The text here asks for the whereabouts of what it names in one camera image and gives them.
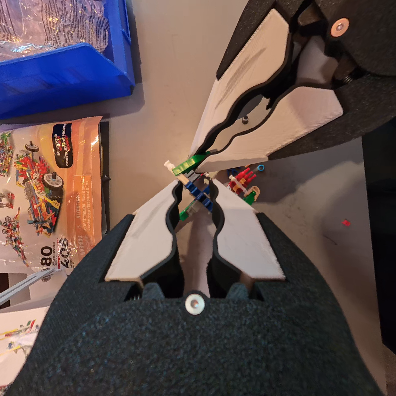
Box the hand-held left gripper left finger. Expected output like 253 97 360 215
104 180 185 289

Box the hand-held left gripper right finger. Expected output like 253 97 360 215
208 178 286 288

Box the colourful toy construction model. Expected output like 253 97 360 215
164 158 268 224

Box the green fan-shaped connector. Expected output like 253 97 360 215
173 153 209 176

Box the clear plastic parts bag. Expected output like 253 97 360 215
0 0 113 62

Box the blue plastic bin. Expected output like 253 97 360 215
0 0 136 121

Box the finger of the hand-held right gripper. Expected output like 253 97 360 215
197 84 345 174
188 8 292 156

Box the large model picture poster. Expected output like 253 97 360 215
0 268 70 361

